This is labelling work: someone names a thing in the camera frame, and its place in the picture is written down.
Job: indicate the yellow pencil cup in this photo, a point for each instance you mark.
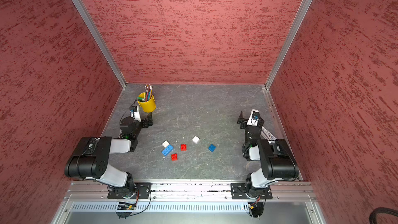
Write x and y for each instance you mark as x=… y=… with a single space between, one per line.
x=148 y=106

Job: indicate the coloured pencils in cup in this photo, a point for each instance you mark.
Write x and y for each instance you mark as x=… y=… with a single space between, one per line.
x=148 y=92

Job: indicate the perforated cable duct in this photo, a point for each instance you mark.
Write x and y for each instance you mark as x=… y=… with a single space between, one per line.
x=172 y=207

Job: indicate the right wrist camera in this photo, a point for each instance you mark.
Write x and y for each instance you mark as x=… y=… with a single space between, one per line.
x=255 y=119

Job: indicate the white square lego brick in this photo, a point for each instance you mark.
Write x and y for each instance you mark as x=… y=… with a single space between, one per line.
x=165 y=144

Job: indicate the light blue long lego brick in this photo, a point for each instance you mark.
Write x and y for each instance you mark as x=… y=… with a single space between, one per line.
x=167 y=150

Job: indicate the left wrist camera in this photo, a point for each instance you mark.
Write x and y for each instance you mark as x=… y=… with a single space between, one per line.
x=135 y=113

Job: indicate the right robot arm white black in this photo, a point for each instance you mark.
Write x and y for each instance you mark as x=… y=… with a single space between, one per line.
x=277 y=163

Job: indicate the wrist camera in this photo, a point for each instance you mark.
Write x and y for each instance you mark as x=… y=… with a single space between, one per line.
x=135 y=113
x=255 y=119

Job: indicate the aluminium front rail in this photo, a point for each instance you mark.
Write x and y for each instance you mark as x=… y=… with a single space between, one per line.
x=193 y=190

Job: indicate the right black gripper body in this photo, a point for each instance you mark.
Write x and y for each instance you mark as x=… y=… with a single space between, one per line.
x=244 y=123

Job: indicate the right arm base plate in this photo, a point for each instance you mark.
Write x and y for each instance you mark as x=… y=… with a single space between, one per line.
x=242 y=191

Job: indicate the dark blue square lego brick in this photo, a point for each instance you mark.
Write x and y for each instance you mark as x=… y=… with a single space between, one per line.
x=212 y=147

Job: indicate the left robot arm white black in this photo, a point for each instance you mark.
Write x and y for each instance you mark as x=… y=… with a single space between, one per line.
x=90 y=160

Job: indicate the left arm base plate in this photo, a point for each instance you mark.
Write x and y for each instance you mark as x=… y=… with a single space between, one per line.
x=138 y=191

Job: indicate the red lego brick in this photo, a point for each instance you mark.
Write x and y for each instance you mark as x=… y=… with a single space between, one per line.
x=174 y=157
x=183 y=147

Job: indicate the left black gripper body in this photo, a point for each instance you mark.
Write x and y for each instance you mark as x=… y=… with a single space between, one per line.
x=144 y=124

